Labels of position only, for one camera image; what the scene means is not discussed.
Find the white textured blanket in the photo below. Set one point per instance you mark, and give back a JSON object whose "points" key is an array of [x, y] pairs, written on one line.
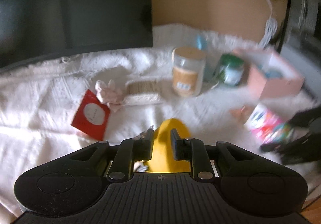
{"points": [[45, 103]]}

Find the yellow soft cloth item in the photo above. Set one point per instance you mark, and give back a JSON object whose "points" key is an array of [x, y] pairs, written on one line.
{"points": [[163, 143]]}

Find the colourful printed packet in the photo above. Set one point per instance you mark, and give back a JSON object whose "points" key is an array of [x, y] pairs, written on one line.
{"points": [[265, 123]]}

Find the red card packet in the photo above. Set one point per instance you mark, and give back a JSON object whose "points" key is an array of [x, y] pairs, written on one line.
{"points": [[90, 113]]}

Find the jar with green lid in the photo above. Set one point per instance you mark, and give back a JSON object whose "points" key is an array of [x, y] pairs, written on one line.
{"points": [[230, 69]]}

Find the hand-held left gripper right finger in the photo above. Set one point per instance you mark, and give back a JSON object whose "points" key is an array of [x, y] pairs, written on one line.
{"points": [[174, 143]]}

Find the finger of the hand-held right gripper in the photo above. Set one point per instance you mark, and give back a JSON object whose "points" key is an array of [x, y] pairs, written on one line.
{"points": [[304, 117], [288, 145]]}

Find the clear jar with beige lid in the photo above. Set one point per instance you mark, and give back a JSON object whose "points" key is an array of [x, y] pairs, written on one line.
{"points": [[187, 73]]}

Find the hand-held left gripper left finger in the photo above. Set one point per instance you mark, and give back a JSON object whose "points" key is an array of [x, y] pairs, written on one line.
{"points": [[149, 143]]}

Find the pink cardboard box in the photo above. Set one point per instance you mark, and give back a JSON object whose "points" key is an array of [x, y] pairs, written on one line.
{"points": [[272, 83]]}

